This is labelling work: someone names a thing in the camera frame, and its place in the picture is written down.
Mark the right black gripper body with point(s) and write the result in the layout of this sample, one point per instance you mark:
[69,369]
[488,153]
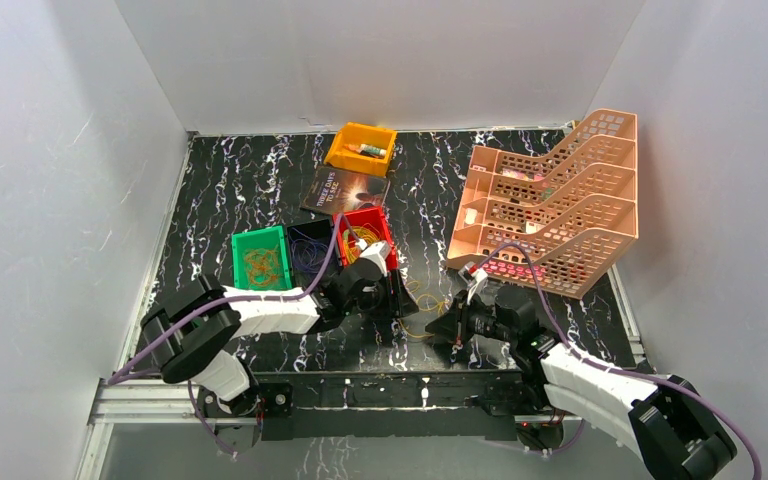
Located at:
[485,319]

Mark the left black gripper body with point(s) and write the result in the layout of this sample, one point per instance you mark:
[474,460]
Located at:
[396,291]

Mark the red plastic bin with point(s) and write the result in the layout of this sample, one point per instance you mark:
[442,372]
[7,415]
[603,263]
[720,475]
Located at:
[371,225]

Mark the black plastic bin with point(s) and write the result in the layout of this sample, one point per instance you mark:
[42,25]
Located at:
[307,245]

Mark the green plastic bin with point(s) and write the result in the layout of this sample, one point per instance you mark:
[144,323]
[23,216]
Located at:
[260,260]

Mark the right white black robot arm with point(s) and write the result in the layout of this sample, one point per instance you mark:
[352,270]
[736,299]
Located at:
[659,421]

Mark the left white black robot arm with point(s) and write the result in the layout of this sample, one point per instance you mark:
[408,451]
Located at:
[195,325]

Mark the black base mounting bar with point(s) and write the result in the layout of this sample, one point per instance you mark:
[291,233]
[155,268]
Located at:
[470,403]

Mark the dark paperback book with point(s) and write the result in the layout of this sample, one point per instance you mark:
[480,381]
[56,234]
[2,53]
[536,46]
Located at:
[335,190]

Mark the pink tiered file tray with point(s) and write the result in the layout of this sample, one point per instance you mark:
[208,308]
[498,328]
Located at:
[560,220]

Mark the marker in orange bin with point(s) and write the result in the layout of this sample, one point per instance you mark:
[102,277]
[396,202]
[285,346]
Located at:
[367,150]

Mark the orange plastic bin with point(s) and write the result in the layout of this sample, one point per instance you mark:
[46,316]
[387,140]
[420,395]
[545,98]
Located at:
[356,133]

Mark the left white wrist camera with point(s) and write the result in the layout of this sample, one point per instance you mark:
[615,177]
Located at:
[377,253]

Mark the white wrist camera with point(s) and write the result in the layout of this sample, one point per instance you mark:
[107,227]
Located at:
[377,253]
[475,278]

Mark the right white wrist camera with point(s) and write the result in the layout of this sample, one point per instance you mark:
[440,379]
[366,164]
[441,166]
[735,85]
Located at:
[475,278]

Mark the aluminium frame rail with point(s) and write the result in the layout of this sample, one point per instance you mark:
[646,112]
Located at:
[150,401]

